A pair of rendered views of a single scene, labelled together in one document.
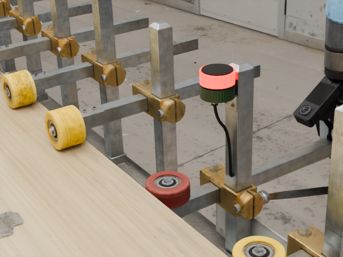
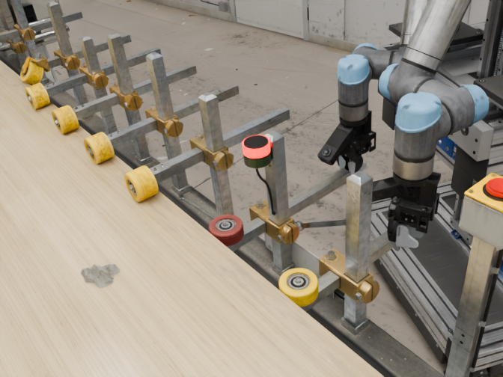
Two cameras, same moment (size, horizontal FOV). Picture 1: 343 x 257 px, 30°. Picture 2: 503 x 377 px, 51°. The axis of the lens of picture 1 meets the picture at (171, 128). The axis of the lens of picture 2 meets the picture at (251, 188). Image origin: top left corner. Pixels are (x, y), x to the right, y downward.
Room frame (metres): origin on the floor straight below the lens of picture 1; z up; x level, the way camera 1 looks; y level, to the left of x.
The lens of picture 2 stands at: (0.02, -0.02, 1.70)
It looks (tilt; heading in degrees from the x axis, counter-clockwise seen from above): 36 degrees down; 358
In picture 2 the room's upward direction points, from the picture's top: 6 degrees counter-clockwise
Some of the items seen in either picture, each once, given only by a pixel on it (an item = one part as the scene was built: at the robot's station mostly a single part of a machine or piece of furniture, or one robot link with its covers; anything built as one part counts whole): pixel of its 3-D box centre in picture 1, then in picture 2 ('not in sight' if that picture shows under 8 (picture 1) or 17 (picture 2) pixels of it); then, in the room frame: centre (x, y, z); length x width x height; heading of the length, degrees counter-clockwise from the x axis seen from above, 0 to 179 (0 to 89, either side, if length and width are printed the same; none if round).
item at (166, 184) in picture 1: (168, 206); (227, 241); (0.98, 0.01, 0.85); 0.08 x 0.08 x 0.11
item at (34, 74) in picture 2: not in sight; (31, 73); (2.03, 0.69, 0.93); 0.09 x 0.08 x 0.09; 122
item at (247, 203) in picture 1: (229, 191); (273, 223); (1.04, -0.11, 0.85); 0.14 x 0.06 x 0.05; 32
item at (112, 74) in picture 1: (103, 68); (164, 121); (1.46, 0.16, 0.95); 0.14 x 0.06 x 0.05; 32
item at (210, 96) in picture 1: (217, 90); (257, 156); (0.99, -0.08, 1.08); 0.06 x 0.06 x 0.02
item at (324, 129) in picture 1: (333, 135); (349, 164); (1.23, -0.35, 0.86); 0.06 x 0.03 x 0.09; 123
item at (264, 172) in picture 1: (249, 178); (287, 209); (1.09, -0.15, 0.84); 0.43 x 0.03 x 0.04; 122
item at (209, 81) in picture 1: (217, 76); (256, 146); (0.99, -0.08, 1.10); 0.06 x 0.06 x 0.02
